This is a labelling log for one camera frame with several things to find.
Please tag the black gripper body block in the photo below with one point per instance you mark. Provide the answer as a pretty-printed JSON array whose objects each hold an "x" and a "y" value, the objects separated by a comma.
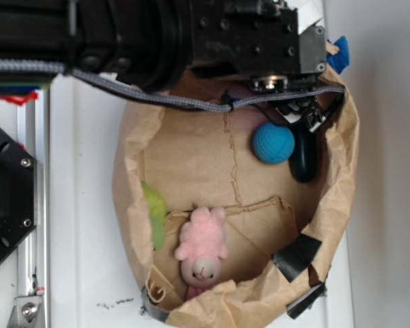
[{"x": 259, "y": 42}]

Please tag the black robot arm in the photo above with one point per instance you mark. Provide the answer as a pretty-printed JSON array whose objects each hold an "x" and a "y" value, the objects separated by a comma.
[{"x": 151, "y": 43}]

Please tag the blue tape right piece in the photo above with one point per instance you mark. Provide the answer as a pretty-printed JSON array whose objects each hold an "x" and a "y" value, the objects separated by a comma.
[{"x": 338, "y": 56}]

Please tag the blue dimpled ball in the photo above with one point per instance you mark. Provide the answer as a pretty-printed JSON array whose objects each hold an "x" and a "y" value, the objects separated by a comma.
[{"x": 273, "y": 144}]

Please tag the dark teal oval capsule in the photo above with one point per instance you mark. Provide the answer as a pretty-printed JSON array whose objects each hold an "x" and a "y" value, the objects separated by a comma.
[{"x": 303, "y": 161}]

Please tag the brown paper bag bin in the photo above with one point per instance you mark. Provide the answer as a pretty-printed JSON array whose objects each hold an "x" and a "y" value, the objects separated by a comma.
[{"x": 201, "y": 158}]

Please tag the green plush toy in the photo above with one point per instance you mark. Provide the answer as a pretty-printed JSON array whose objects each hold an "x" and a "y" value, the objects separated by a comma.
[{"x": 158, "y": 212}]

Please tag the pink plush sheep toy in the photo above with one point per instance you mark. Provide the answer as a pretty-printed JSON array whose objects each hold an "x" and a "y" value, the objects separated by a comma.
[{"x": 202, "y": 248}]

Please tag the black tape right inner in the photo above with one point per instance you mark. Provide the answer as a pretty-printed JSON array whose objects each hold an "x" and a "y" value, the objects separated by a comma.
[{"x": 296, "y": 257}]

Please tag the black tape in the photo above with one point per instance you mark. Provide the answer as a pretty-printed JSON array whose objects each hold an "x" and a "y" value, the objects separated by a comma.
[
  {"x": 296, "y": 257},
  {"x": 151, "y": 308},
  {"x": 304, "y": 302}
]

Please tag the black tape bottom right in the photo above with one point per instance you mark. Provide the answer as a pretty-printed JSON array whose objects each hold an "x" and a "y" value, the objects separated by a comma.
[{"x": 304, "y": 302}]

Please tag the black tape bottom left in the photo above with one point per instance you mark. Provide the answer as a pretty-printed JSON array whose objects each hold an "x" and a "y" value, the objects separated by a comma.
[{"x": 151, "y": 308}]

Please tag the white plastic tray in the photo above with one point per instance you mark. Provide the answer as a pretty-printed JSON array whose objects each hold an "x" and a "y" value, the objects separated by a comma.
[{"x": 90, "y": 281}]

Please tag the aluminium extrusion rail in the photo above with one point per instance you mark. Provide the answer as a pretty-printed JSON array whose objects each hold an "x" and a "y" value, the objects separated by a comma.
[{"x": 33, "y": 272}]

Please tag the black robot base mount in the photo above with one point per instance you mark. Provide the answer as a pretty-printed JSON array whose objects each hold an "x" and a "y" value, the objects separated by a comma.
[{"x": 17, "y": 190}]

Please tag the metal corner bracket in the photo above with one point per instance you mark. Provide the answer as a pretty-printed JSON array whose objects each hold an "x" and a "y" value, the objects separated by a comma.
[{"x": 27, "y": 312}]

